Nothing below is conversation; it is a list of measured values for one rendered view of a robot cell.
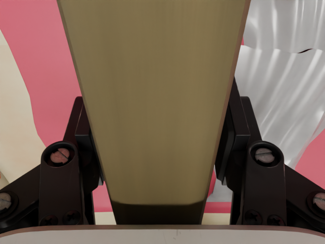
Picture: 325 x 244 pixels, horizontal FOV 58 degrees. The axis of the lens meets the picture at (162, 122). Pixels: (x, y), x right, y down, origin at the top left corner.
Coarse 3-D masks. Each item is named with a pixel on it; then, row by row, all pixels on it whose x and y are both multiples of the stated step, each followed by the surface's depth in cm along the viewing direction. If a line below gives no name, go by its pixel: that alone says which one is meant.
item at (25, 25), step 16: (0, 0) 15; (16, 0) 15; (32, 0) 15; (48, 0) 15; (0, 16) 15; (16, 16) 15; (32, 16) 15; (48, 16) 15; (16, 32) 16; (32, 32) 16; (48, 32) 16; (64, 32) 16
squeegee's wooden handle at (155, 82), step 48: (96, 0) 4; (144, 0) 4; (192, 0) 4; (240, 0) 4; (96, 48) 4; (144, 48) 4; (192, 48) 4; (96, 96) 5; (144, 96) 5; (192, 96) 5; (96, 144) 7; (144, 144) 6; (192, 144) 6; (144, 192) 8; (192, 192) 8
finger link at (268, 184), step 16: (256, 144) 10; (272, 144) 10; (256, 160) 10; (272, 160) 9; (256, 176) 9; (272, 176) 9; (256, 192) 9; (272, 192) 9; (240, 208) 9; (256, 208) 8; (272, 208) 8; (240, 224) 8; (256, 224) 8; (272, 224) 8
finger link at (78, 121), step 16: (80, 96) 12; (80, 112) 12; (80, 128) 10; (80, 144) 10; (96, 160) 11; (32, 176) 10; (96, 176) 11; (0, 192) 9; (16, 192) 9; (32, 192) 9; (0, 208) 9; (16, 208) 9; (32, 208) 9; (0, 224) 9
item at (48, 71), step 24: (24, 48) 17; (48, 48) 17; (312, 48) 17; (24, 72) 18; (48, 72) 18; (72, 72) 18; (48, 96) 19; (72, 96) 19; (48, 120) 21; (48, 144) 23; (312, 144) 23; (312, 168) 25; (96, 192) 28
